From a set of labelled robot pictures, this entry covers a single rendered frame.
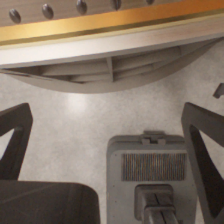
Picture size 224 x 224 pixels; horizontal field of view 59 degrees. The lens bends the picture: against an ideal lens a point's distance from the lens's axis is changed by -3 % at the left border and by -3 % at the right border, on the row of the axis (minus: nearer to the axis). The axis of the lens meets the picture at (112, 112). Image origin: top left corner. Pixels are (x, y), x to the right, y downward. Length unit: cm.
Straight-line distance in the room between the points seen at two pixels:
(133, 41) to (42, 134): 130
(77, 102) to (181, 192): 82
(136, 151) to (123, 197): 28
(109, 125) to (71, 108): 27
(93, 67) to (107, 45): 38
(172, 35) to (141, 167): 102
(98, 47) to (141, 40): 3
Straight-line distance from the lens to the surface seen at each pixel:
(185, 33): 18
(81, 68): 55
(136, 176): 117
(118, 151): 112
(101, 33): 16
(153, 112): 136
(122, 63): 55
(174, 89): 138
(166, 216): 103
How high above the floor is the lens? 133
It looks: 84 degrees down
